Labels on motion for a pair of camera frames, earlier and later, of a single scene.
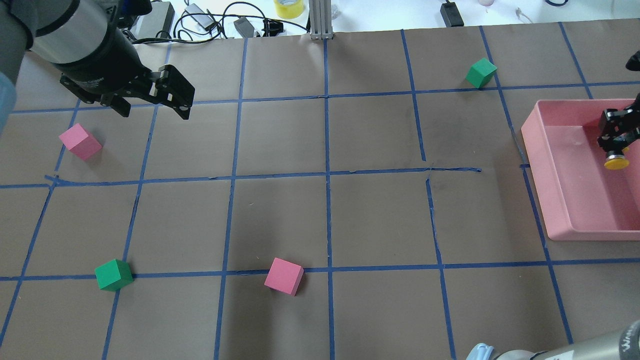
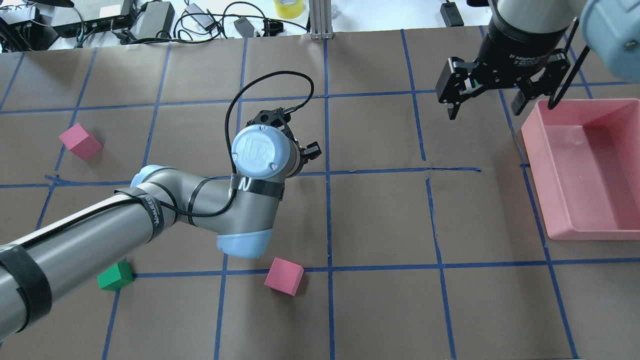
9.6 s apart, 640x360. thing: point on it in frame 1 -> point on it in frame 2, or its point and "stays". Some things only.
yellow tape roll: [289, 9] stays
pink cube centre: [284, 277] stays
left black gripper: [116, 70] -> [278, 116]
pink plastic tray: [580, 198] stays
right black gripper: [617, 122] -> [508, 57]
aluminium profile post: [320, 18] stays
